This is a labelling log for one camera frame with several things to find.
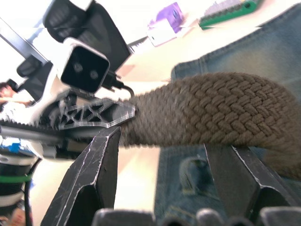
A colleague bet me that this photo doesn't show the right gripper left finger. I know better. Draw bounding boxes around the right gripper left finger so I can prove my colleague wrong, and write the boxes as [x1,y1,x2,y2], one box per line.
[40,126,122,226]

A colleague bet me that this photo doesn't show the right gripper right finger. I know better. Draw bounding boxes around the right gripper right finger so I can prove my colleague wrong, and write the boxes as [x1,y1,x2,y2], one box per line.
[204,143,301,219]

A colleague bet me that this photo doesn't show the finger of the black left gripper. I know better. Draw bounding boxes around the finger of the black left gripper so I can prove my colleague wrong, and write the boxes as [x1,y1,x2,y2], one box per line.
[58,98,137,129]

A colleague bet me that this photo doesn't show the brown braided belt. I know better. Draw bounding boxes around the brown braided belt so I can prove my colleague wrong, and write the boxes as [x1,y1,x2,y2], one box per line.
[119,72,301,182]

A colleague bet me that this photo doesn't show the blue denim shorts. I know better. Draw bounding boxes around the blue denim shorts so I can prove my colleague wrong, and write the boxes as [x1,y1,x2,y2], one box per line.
[154,3,301,226]

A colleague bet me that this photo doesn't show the person with dark hair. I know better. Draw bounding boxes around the person with dark hair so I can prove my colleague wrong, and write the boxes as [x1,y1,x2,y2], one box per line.
[0,80,36,121]

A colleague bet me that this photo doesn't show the black mesh office chair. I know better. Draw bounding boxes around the black mesh office chair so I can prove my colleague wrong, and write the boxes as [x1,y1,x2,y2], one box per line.
[16,0,132,102]

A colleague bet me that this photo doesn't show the purple white tissue box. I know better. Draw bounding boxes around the purple white tissue box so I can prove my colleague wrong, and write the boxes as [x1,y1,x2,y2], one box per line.
[147,2,186,48]

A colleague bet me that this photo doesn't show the green bit set box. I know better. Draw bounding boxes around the green bit set box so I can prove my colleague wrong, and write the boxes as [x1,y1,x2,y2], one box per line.
[198,0,261,30]

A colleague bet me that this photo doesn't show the blue clamp ring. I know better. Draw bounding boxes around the blue clamp ring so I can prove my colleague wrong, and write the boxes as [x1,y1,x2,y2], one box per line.
[6,142,27,153]

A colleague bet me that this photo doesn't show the dark window frame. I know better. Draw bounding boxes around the dark window frame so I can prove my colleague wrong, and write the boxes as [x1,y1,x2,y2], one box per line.
[0,16,53,65]

